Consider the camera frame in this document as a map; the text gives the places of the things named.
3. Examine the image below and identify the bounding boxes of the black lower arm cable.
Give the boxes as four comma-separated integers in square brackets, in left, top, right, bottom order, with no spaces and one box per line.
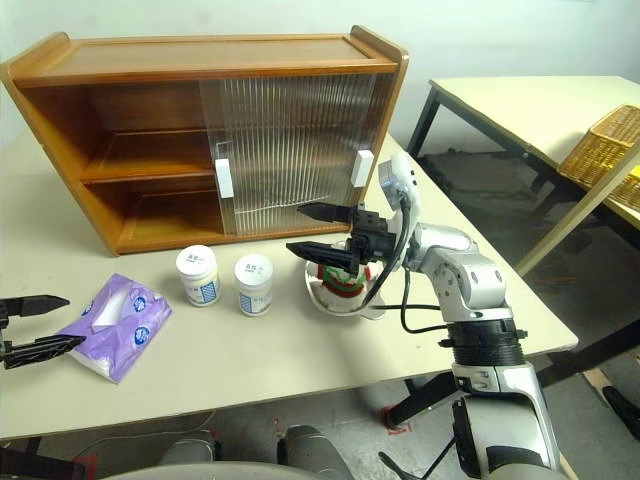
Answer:
[378,439,461,480]

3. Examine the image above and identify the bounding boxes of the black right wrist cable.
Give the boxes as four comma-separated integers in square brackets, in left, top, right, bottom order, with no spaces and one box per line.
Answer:
[362,192,454,335]

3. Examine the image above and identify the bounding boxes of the silver metal bowl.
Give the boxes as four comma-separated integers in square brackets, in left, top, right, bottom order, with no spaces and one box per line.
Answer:
[303,249,389,321]

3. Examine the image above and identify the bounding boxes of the purple tissue pack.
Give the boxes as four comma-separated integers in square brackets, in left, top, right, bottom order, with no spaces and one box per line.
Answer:
[55,272,174,385]

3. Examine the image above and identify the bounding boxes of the ribbed clear sliding door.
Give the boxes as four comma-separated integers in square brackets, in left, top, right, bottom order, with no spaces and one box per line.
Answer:
[219,74,384,236]
[198,77,369,236]

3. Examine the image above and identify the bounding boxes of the grey rounded shape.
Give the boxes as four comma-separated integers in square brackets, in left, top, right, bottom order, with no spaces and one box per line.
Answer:
[158,430,217,466]
[277,424,354,480]

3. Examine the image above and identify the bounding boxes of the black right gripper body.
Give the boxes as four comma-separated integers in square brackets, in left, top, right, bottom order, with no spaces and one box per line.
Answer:
[347,203,401,275]

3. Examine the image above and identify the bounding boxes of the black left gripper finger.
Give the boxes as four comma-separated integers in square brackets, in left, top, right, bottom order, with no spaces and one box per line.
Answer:
[7,294,71,318]
[3,335,87,371]

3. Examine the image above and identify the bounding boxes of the thin light wooden stick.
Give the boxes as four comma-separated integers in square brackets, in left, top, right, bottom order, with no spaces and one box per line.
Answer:
[555,444,576,480]

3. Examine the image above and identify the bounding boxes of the black table leg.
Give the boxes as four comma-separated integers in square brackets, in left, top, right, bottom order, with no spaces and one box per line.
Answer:
[387,372,454,427]
[537,327,640,389]
[0,437,86,480]

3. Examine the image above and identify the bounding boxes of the light wood plank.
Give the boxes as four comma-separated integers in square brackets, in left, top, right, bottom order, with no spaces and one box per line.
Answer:
[584,369,621,401]

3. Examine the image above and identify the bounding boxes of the yellow wicker basket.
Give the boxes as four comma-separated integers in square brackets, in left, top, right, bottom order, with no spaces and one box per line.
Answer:
[557,103,640,211]

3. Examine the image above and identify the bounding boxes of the white plush bear toy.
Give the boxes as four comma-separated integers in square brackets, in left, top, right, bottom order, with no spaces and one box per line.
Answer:
[312,262,381,307]

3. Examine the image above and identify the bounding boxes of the white door handle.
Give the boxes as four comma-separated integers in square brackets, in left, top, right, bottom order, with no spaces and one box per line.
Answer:
[353,149,374,189]
[215,158,235,199]

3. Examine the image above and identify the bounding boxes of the black shoe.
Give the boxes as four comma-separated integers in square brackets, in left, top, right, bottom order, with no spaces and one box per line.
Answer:
[602,385,640,441]

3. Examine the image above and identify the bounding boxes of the beige table black legs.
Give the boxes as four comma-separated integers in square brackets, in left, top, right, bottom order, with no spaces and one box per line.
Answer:
[405,75,640,236]

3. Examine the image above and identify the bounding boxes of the white bottle blue label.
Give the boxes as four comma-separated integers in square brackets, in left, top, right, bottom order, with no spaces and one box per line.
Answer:
[234,254,275,317]
[175,244,222,308]

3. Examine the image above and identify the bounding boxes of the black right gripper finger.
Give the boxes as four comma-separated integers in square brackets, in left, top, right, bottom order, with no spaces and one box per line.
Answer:
[296,202,360,224]
[285,240,361,276]

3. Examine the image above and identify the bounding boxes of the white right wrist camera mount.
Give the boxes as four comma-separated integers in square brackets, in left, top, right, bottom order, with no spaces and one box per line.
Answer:
[377,151,424,271]

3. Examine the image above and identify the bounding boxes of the brown wooden cabinet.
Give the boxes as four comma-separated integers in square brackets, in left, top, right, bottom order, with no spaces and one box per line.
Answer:
[1,24,411,257]

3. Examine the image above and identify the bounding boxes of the light wooden beam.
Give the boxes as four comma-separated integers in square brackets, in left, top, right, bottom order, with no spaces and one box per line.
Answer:
[514,144,640,276]

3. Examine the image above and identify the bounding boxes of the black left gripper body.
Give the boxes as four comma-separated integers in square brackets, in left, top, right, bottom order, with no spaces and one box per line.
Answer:
[0,298,10,370]

